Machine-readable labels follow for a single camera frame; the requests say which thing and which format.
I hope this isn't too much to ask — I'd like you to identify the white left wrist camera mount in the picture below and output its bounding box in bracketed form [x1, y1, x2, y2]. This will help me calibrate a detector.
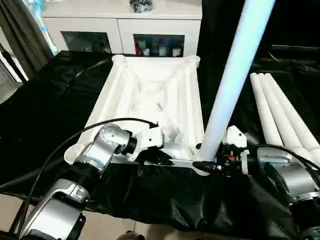
[132, 122, 165, 162]

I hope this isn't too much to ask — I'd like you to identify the black glossy mat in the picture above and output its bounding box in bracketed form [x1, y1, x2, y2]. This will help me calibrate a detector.
[0, 49, 320, 240]

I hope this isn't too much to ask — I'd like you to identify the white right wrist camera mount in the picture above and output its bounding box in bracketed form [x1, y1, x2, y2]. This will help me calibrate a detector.
[222, 125, 250, 175]

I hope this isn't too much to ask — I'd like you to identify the white plastic table top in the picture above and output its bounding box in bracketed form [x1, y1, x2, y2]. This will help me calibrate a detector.
[63, 54, 218, 177]

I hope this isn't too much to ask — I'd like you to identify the dark robot torso part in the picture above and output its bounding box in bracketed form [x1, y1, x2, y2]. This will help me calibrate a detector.
[117, 229, 146, 240]

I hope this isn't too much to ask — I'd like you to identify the black bundle on cabinet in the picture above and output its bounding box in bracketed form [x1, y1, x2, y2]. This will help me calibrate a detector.
[129, 0, 153, 13]

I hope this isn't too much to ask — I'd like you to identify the grey curtain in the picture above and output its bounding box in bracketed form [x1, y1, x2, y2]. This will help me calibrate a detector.
[0, 0, 52, 81]

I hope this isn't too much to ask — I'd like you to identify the light blue plastic wrap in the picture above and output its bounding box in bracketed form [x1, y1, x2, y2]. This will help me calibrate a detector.
[32, 0, 57, 56]

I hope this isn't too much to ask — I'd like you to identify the long black bar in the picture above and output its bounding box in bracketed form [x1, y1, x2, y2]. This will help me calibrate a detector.
[271, 44, 320, 55]

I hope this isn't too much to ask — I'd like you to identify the white cabinet with glass doors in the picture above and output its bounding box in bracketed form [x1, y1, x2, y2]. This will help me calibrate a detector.
[42, 0, 203, 58]

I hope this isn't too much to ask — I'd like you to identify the white plastic table leg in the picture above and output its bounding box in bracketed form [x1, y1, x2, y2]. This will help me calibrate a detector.
[264, 73, 320, 171]
[194, 0, 277, 163]
[249, 73, 285, 146]
[258, 73, 312, 161]

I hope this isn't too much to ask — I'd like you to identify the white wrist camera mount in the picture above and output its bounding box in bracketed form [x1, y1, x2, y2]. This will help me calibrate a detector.
[222, 125, 250, 175]
[132, 122, 165, 162]

